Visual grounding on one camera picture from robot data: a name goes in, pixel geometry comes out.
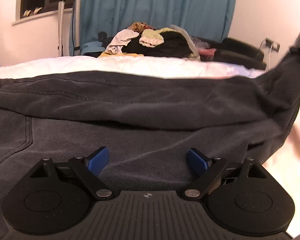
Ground black sweatpants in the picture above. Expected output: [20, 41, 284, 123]
[0, 47, 300, 239]

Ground pile of clothes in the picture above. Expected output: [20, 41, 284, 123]
[100, 22, 200, 61]

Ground black armchair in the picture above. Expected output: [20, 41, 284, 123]
[198, 37, 266, 70]

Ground clear plastic bag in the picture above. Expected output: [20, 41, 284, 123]
[191, 36, 210, 50]

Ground large blue curtain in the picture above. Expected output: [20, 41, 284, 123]
[80, 0, 236, 53]

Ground wall power outlet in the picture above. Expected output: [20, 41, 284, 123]
[265, 38, 280, 52]

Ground white charging cable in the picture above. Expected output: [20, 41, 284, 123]
[259, 39, 275, 69]

